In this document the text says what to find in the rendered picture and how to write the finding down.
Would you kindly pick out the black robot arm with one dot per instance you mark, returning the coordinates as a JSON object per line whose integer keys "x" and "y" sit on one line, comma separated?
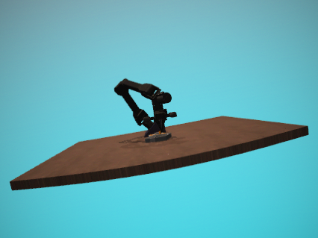
{"x": 147, "y": 91}

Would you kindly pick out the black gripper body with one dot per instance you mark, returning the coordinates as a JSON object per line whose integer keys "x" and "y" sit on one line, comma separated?
{"x": 157, "y": 107}

